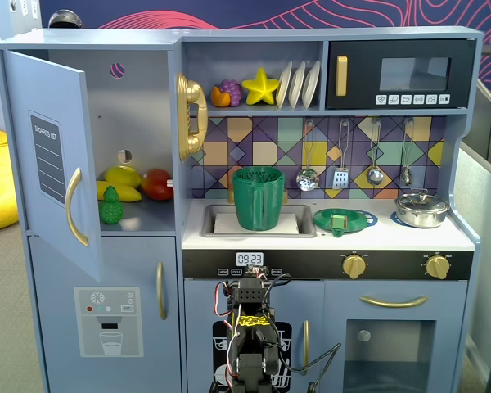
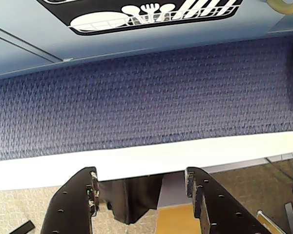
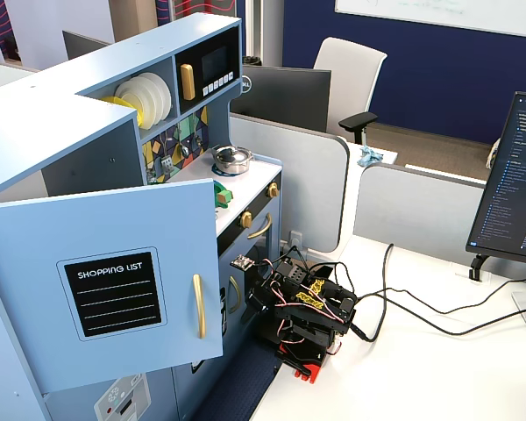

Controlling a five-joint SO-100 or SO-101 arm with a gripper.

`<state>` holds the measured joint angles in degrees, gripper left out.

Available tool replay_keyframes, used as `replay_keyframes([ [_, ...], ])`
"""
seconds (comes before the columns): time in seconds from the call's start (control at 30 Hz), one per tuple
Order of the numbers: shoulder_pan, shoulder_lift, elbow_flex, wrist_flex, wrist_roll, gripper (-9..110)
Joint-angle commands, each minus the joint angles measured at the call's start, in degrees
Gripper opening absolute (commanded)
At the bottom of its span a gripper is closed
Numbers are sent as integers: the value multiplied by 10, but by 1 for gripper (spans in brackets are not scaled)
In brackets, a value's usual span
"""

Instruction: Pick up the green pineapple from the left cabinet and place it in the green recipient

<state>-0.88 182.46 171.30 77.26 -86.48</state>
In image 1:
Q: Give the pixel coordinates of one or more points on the green plastic cup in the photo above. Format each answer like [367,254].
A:
[258,204]

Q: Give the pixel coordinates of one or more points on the metal ladle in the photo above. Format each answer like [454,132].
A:
[375,176]

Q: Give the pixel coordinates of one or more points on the yellow toy banana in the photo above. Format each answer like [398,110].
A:
[129,193]

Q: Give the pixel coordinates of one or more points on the metal slotted skimmer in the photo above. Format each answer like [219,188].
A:
[307,179]

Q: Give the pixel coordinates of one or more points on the black toy microwave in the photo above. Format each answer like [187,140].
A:
[360,53]

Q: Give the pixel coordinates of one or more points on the gold stove knob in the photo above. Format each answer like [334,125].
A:
[354,267]
[437,267]

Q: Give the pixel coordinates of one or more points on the gold toy telephone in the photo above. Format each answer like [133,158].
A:
[186,118]

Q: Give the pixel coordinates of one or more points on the steel pot with lid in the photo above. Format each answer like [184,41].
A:
[421,213]

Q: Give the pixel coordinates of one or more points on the small metal spoon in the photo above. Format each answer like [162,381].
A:
[406,177]

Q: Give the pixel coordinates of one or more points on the yellow toy star fruit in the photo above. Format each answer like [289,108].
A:
[259,88]

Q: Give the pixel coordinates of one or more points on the blue fridge door with dispenser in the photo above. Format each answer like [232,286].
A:
[57,266]

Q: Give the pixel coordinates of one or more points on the blue shopping list cabinet door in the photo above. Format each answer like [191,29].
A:
[53,102]

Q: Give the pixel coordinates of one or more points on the blue dishwasher door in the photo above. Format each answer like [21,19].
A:
[198,294]

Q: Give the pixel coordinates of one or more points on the blue oven door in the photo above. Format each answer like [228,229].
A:
[335,294]

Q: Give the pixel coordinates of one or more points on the yellow toy lemon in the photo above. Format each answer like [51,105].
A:
[122,176]

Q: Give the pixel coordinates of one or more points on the black dome helmet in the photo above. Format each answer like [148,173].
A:
[65,19]

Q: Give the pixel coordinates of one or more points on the metal slotted spatula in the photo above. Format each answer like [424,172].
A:
[340,179]

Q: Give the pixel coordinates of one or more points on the orange toy fruit slice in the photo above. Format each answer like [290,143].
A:
[220,98]

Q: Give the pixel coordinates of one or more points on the purple toy grapes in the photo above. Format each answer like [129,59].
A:
[232,89]

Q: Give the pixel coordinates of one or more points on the green plastic lid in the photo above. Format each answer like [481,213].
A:
[323,219]

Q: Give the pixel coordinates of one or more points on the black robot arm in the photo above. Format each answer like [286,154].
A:
[249,360]

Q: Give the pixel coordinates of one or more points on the green toy pineapple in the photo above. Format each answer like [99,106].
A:
[110,210]

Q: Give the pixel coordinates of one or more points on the blue toy kitchen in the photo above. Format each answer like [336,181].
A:
[253,34]

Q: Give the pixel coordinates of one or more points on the white toy plate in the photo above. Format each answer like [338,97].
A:
[311,84]
[283,86]
[297,86]

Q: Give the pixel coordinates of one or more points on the red toy tomato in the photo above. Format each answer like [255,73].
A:
[157,186]

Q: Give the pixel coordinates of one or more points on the blue burner trivet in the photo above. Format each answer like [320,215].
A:
[372,219]

